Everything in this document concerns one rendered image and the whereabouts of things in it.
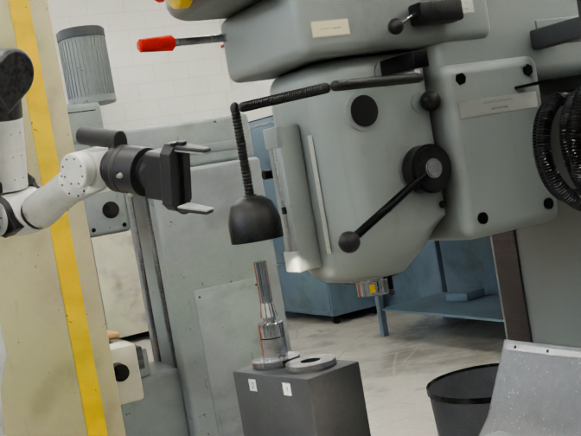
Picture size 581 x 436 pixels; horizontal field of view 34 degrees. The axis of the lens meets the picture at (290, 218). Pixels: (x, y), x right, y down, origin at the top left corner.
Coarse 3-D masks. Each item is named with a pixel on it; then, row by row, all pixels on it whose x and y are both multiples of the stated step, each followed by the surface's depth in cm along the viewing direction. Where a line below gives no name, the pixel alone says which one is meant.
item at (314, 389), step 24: (264, 360) 174; (288, 360) 171; (312, 360) 169; (336, 360) 170; (240, 384) 175; (264, 384) 169; (288, 384) 163; (312, 384) 160; (336, 384) 163; (360, 384) 166; (240, 408) 176; (264, 408) 170; (288, 408) 165; (312, 408) 160; (336, 408) 163; (360, 408) 166; (264, 432) 171; (288, 432) 166; (312, 432) 160; (336, 432) 162; (360, 432) 166
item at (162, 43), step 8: (144, 40) 138; (152, 40) 139; (160, 40) 139; (168, 40) 140; (176, 40) 141; (184, 40) 141; (192, 40) 142; (200, 40) 143; (208, 40) 143; (216, 40) 144; (224, 40) 145; (144, 48) 138; (152, 48) 139; (160, 48) 139; (168, 48) 140
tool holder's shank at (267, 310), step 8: (256, 264) 173; (264, 264) 173; (256, 272) 174; (264, 272) 173; (256, 280) 174; (264, 280) 173; (264, 288) 174; (264, 296) 173; (264, 304) 174; (272, 304) 174; (264, 312) 173; (272, 312) 174; (264, 320) 174; (272, 320) 174
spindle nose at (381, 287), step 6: (372, 282) 142; (378, 282) 142; (384, 282) 143; (360, 288) 143; (366, 288) 142; (378, 288) 142; (384, 288) 143; (360, 294) 143; (366, 294) 142; (372, 294) 142; (378, 294) 142
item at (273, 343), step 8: (280, 328) 173; (264, 336) 173; (272, 336) 173; (280, 336) 173; (264, 344) 173; (272, 344) 173; (280, 344) 173; (264, 352) 174; (272, 352) 173; (280, 352) 173; (272, 360) 173
